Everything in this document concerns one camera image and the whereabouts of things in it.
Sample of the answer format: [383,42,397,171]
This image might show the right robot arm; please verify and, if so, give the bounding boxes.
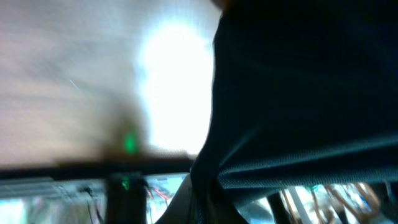
[102,118,148,224]

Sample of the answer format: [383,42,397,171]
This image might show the black mounting rail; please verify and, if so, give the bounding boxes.
[1,157,193,180]

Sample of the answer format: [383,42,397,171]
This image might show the black t-shirt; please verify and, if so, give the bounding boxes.
[190,0,397,223]

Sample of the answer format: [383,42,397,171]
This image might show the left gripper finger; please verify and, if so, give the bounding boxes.
[156,174,197,224]

